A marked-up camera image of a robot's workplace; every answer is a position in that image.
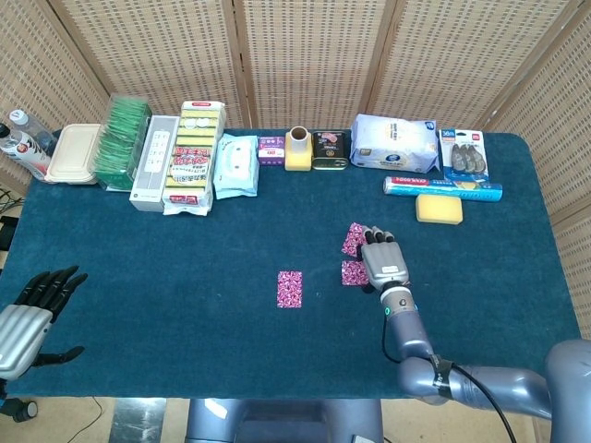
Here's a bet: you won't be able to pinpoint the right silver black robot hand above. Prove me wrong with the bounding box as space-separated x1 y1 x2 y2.
355 224 411 294

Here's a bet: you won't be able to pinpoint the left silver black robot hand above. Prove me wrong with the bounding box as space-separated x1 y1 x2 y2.
0 264 90 380

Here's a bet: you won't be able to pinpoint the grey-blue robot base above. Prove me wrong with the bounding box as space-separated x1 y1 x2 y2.
184 397 385 443

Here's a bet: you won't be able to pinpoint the yellow green scouring sponge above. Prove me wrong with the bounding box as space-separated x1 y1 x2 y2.
415 193 464 226

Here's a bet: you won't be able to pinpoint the black caster wheel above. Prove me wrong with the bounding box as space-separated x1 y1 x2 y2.
0 397 39 424

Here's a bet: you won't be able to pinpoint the blue cling film roll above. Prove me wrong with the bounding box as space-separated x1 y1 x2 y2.
382 175 504 205

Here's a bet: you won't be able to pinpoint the black equipment beside table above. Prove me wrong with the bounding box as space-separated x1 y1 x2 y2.
0 214 19 253

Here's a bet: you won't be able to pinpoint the white blue tissue pack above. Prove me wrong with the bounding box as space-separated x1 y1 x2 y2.
349 114 440 174

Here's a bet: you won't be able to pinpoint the black gold luncheon meat can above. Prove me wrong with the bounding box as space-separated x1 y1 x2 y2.
311 129 349 172

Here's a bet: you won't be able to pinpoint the yellow sponge under paper roll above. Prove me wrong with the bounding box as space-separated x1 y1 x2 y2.
283 142 313 173

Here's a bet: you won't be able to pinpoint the correction tape blister pack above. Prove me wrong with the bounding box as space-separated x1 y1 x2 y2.
438 128 491 182

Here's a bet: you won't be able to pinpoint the white paper roll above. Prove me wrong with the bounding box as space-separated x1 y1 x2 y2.
289 126 310 158

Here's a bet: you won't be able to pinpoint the shiny metal floor plate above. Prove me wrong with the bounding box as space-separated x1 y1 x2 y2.
109 397 168 443

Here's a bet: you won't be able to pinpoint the small purple box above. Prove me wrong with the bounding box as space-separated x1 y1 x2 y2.
257 135 286 167

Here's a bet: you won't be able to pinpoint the teal table cloth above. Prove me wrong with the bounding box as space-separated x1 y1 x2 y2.
0 128 582 401

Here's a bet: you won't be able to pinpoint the white bottle red label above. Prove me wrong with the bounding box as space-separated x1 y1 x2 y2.
0 123 53 181

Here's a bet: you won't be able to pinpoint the light blue wet wipes pack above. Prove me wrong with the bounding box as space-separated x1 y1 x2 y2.
212 133 259 200

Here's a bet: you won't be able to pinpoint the beige lidded food container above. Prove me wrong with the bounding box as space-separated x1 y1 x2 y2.
44 123 103 186

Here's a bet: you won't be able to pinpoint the clear water bottle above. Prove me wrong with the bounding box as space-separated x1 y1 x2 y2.
8 109 59 156

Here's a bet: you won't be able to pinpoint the long white power strip box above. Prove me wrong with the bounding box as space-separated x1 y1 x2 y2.
129 114 181 213

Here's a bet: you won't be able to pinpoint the clear box green tea bags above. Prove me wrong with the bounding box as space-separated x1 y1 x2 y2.
93 93 153 192

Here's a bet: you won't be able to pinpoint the woven bamboo folding screen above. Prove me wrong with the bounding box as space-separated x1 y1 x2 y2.
0 0 591 443

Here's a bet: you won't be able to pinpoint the yellow sponge multipack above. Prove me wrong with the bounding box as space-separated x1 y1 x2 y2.
162 100 227 217

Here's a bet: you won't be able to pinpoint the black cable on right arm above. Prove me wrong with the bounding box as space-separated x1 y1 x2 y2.
380 313 518 443

